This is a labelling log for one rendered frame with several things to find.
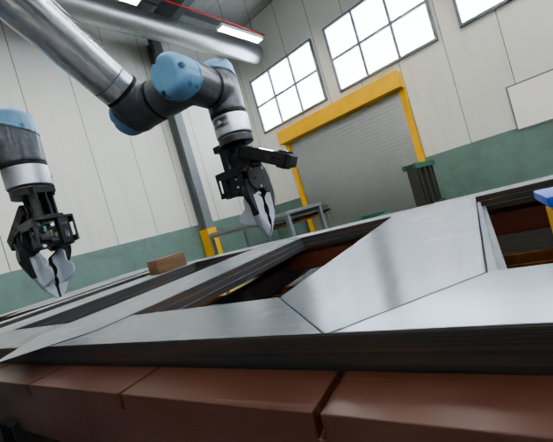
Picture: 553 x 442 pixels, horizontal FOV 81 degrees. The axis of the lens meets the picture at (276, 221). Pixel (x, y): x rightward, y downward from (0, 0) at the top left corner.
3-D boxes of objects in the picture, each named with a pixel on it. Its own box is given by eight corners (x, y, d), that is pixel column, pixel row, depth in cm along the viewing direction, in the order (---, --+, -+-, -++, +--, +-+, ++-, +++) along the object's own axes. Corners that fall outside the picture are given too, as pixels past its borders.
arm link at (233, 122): (254, 113, 68) (229, 108, 61) (260, 134, 68) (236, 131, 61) (227, 126, 72) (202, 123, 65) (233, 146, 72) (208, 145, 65)
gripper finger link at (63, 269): (71, 294, 61) (57, 247, 61) (57, 297, 64) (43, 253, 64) (88, 288, 64) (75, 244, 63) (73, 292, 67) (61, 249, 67)
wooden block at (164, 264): (178, 266, 124) (174, 253, 124) (187, 264, 120) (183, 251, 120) (150, 275, 114) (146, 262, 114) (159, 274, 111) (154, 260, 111)
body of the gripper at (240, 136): (243, 199, 73) (228, 147, 72) (275, 188, 68) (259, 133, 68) (221, 203, 66) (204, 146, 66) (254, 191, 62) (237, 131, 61)
